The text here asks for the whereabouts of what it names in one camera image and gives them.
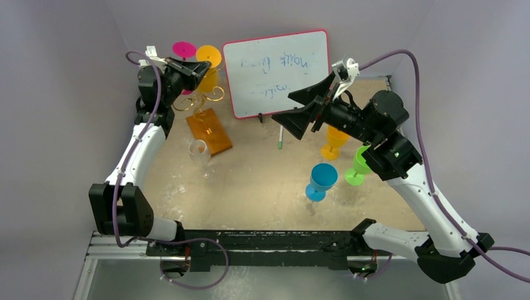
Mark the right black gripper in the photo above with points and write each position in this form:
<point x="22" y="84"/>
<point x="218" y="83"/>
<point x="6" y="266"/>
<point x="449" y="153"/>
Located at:
<point x="322" y="111"/>

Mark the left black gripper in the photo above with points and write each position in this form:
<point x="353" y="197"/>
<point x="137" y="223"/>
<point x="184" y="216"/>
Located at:
<point x="195" y="70"/>

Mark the pink plastic wine glass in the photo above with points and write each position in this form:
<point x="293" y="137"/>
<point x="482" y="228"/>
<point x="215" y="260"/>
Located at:
<point x="184" y="50"/>

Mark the gold wire wine glass rack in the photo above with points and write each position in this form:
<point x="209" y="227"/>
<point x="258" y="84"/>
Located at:
<point x="203" y="122"/>

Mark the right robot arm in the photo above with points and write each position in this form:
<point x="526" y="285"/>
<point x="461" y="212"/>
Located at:
<point x="447" y="250"/>

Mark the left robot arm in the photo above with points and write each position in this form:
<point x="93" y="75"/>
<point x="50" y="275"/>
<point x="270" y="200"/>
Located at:
<point x="118" y="204"/>

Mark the orange plastic wine glass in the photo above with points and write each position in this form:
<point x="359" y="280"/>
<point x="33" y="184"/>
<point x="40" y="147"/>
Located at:
<point x="335" y="140"/>

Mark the blue plastic wine glass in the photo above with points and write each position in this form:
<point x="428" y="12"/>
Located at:
<point x="322" y="178"/>

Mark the clear wine glass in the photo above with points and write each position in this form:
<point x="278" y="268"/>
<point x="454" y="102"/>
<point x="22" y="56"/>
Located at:
<point x="199" y="153"/>

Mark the green plastic wine glass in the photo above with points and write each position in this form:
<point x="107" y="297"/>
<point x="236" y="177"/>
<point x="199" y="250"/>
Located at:
<point x="356" y="174"/>

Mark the green whiteboard marker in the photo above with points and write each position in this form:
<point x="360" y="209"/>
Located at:
<point x="280" y="140"/>

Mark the pink framed whiteboard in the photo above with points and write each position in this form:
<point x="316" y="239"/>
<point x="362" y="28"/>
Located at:
<point x="262" y="72"/>

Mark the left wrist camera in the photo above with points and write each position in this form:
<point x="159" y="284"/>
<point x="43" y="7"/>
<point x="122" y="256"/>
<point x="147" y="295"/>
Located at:
<point x="152" y="54"/>

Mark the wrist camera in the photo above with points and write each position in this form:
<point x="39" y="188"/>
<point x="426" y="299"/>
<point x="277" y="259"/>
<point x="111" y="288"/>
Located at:
<point x="346" y="70"/>
<point x="152" y="54"/>

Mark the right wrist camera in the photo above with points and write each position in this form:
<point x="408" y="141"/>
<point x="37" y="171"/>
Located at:
<point x="346" y="70"/>

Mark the black aluminium base frame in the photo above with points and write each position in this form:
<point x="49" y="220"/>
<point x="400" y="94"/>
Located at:
<point x="335" y="250"/>

